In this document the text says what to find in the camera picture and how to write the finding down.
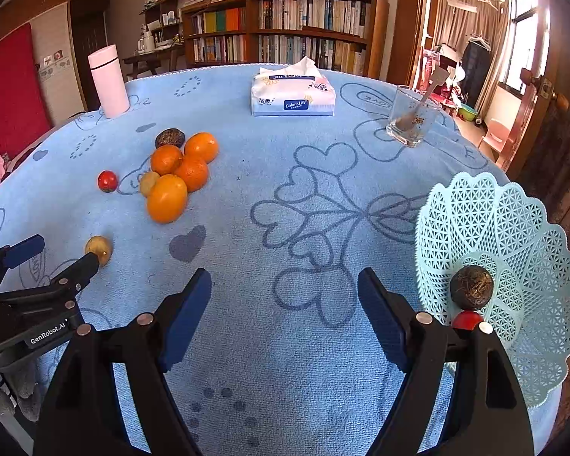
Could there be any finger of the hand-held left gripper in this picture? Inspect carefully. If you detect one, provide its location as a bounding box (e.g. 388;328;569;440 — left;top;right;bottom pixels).
0;252;101;306
0;234;46;295

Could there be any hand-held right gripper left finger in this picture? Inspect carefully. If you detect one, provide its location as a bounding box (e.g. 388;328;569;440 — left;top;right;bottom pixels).
33;267;213;456

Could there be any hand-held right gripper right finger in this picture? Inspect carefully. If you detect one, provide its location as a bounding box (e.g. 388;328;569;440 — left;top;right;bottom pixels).
357;267;535;456

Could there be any yellow round fruit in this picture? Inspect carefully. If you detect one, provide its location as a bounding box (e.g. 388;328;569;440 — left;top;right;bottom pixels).
84;236;113;267

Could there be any yellow-green small fruit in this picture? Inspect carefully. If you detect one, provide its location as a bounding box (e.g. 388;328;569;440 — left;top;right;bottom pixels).
139;171;161;198

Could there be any large orange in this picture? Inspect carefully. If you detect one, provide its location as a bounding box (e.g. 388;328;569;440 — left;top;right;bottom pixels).
146;174;189;224

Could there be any small orange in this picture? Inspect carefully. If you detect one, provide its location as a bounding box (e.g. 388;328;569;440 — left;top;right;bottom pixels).
150;144;184;176
184;132;220;163
173;156;210;193

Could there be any light blue lattice basket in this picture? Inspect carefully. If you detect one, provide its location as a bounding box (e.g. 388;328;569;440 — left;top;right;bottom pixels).
414;171;570;408

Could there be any dark brown dried citrus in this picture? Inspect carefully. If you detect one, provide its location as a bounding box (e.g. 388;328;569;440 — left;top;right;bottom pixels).
450;266;495;313
155;128;187;149

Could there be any person's left hand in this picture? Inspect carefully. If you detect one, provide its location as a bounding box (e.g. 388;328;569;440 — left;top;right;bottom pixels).
0;357;43;423

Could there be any light blue printed tablecloth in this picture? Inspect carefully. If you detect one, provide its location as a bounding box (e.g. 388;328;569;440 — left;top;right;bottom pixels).
0;62;566;456

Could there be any pink thermos bottle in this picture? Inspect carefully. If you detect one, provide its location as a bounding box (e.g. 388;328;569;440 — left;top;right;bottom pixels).
87;44;130;119

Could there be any clear drinking glass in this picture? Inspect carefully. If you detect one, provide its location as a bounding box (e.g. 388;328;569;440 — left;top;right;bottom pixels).
386;84;443;148

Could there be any dark wooden door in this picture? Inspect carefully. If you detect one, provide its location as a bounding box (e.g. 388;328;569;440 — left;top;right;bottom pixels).
70;0;111;110

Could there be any pink child chair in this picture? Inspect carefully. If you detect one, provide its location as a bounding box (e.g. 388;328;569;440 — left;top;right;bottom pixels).
477;119;514;155

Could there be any wooden side desk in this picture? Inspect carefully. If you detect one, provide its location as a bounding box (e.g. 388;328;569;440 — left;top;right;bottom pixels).
122;45;184;79

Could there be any white tissue pack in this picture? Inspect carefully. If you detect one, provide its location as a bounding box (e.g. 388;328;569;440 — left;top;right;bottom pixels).
251;56;336;117

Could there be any metal spoon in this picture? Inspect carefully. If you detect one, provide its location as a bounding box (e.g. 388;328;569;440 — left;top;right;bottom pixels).
396;67;450;129

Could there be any brown wooden door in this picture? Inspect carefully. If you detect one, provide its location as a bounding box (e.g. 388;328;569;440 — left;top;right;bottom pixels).
501;0;570;184

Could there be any small wooden display shelf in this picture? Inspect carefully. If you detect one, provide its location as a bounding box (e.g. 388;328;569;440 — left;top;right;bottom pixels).
142;0;186;53

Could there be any black hanging garment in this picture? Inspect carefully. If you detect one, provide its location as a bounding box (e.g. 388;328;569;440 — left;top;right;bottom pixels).
463;40;492;110

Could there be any wooden bookshelf with books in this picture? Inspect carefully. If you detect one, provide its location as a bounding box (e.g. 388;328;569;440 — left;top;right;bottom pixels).
180;0;390;77

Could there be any red wall panel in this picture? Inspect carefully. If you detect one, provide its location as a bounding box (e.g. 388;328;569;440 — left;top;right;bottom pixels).
0;23;53;160

